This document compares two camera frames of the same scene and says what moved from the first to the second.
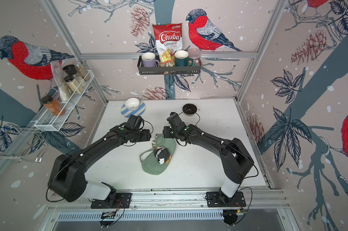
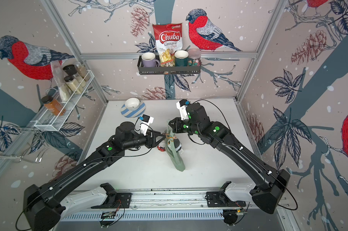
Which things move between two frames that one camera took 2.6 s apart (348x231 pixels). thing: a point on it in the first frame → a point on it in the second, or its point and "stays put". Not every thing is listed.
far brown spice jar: x=83 y=72 stays put
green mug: x=181 y=58 stays put
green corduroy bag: x=150 y=164 → x=174 y=155
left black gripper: x=147 y=135 → x=151 y=141
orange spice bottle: x=53 y=106 stays put
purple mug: x=149 y=60 stays put
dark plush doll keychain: x=162 y=155 → x=177 y=144
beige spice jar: x=73 y=84 stays put
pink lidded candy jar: x=194 y=57 stays put
